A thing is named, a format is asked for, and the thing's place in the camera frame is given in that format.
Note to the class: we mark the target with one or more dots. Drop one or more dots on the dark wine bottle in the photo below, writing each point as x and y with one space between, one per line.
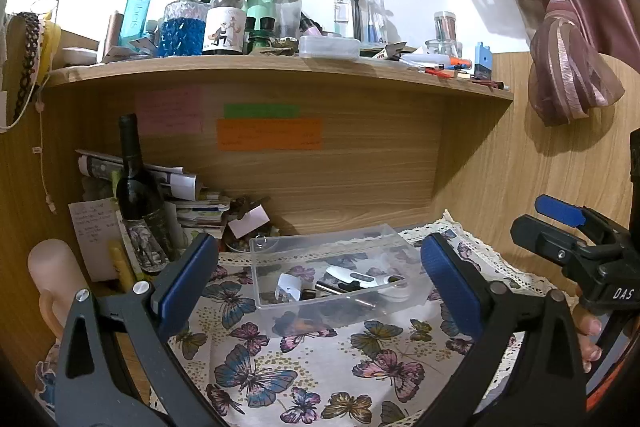
135 192

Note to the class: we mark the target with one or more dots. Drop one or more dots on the stack of booklets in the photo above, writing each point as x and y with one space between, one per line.
200 217

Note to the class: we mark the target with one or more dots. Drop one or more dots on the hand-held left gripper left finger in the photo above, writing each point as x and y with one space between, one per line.
187 274

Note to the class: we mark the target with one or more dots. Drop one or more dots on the tall blue liquid bottle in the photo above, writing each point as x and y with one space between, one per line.
134 19

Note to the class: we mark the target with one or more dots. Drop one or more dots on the small white bowl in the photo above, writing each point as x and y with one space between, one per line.
80 57

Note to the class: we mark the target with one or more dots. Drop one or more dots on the clear plastic container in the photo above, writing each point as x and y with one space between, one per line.
340 267

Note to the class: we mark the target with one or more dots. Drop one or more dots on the black lace band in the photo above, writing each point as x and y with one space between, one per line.
27 57

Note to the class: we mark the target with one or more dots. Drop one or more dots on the brown cardboard tube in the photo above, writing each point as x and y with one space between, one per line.
112 34

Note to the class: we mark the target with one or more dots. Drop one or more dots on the person's right hand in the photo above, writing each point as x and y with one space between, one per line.
589 329

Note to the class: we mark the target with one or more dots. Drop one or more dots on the butterfly print tablecloth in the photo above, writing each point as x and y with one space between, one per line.
260 372

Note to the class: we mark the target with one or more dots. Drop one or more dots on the glass jar with lid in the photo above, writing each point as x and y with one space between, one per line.
444 32

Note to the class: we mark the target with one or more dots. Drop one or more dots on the pink sticky note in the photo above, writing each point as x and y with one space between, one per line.
170 111

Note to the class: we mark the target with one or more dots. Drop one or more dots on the white handwritten note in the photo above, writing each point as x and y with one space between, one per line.
92 237

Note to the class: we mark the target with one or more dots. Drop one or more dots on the rolled magazine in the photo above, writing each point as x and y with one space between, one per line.
95 167

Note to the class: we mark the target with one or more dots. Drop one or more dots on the pale pink mug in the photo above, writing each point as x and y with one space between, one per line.
52 277

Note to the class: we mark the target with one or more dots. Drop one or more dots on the clear bottle with metal cap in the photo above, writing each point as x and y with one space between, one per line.
287 12

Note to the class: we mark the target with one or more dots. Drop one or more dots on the orange sticky note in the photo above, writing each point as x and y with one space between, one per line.
270 134

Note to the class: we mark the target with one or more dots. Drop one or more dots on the wooden shelf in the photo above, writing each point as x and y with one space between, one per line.
350 74

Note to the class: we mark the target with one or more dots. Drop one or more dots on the white tag card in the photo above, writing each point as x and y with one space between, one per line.
248 221

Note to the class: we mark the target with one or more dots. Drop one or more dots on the green sticky note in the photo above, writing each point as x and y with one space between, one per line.
261 111

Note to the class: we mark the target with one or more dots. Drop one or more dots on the crystal bottle with blue beads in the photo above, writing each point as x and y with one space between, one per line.
182 34

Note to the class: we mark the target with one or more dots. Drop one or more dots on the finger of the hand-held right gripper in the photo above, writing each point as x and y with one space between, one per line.
557 209
542 237

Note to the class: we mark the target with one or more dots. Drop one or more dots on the small blue box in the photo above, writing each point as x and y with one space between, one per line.
483 61

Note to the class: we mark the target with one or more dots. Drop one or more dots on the clear lidded plastic box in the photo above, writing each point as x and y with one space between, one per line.
329 47

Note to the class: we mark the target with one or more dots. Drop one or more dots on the white charger plug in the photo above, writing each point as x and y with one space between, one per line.
287 287

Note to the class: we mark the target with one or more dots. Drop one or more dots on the clear bottle with cartoon label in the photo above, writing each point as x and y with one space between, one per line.
225 32

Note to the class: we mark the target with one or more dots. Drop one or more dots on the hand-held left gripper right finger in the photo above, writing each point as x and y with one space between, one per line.
445 279

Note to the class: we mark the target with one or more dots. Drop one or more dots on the toothbrush blister pack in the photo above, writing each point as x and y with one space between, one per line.
360 7

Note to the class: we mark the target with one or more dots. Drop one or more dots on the pink striped curtain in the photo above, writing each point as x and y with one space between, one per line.
565 17

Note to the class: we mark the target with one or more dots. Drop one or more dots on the yellow candle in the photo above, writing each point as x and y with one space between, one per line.
121 264

